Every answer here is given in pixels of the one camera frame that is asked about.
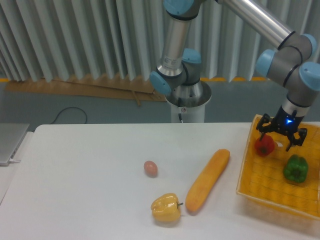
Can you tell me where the black floor cable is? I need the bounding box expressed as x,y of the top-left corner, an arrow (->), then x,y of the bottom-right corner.
48,106 -> 88,125

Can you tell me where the green bell pepper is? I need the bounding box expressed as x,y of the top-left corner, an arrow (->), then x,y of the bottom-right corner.
283,154 -> 309,183

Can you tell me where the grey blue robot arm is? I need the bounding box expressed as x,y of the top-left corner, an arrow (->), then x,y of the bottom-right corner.
149,0 -> 320,147

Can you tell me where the brown egg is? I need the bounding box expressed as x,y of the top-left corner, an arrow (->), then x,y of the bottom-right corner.
143,160 -> 158,176

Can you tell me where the yellow woven basket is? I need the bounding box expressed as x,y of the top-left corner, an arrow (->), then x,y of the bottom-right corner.
236,115 -> 320,220

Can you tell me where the yellow bell pepper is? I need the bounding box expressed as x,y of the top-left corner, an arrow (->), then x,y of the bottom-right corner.
150,193 -> 183,223

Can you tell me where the silver laptop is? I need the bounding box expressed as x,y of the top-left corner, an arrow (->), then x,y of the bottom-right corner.
0,123 -> 29,167

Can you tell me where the brown cardboard sheet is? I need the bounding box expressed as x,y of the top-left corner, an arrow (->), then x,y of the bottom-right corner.
5,73 -> 166,106

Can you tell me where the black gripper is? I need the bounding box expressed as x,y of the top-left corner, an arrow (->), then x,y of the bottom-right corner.
255,105 -> 308,152

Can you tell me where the long orange bread loaf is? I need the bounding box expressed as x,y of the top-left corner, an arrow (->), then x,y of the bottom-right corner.
185,149 -> 230,213

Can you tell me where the red bell pepper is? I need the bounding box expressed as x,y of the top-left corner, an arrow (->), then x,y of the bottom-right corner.
254,134 -> 275,157

